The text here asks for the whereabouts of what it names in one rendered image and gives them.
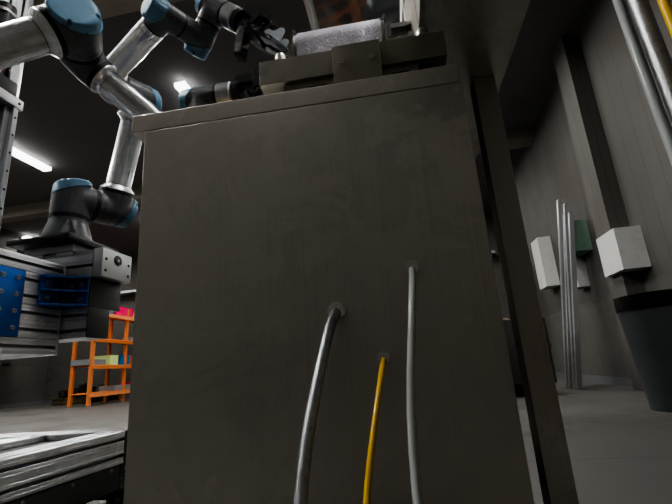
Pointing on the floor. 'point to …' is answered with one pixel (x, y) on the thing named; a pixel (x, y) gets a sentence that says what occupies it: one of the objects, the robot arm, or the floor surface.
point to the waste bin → (650, 342)
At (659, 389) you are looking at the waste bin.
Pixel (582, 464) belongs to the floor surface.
